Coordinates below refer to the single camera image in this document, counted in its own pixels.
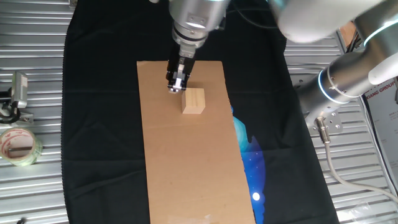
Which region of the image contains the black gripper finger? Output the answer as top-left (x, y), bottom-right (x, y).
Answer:
top-left (166, 70), bottom-right (180, 94)
top-left (177, 72), bottom-right (190, 93)

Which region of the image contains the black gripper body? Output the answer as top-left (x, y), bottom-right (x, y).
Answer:
top-left (167, 44), bottom-right (197, 75)

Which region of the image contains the small wooden block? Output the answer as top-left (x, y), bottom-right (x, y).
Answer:
top-left (181, 87), bottom-right (206, 115)

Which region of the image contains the black cloth with blue print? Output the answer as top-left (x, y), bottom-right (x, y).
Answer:
top-left (61, 0), bottom-right (340, 224)

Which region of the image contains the brown cardboard sheet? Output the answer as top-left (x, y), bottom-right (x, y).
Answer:
top-left (136, 60), bottom-right (257, 224)

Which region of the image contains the clear packing tape roll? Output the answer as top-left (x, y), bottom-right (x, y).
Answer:
top-left (0, 127), bottom-right (44, 167)

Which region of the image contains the white printed sign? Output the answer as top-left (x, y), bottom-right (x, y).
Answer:
top-left (363, 77), bottom-right (398, 187)

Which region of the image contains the clear plastic film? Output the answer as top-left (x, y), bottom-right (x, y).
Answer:
top-left (337, 201), bottom-right (379, 224)

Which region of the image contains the metal camera bracket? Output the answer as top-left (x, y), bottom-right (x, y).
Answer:
top-left (14, 111), bottom-right (34, 124)

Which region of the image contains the silver camera on stand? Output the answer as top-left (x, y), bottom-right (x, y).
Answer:
top-left (10, 70), bottom-right (29, 110)

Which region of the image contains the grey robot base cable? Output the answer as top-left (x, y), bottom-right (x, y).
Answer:
top-left (313, 116), bottom-right (398, 203)

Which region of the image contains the thin white cable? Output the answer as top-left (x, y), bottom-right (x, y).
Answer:
top-left (359, 95), bottom-right (398, 202)

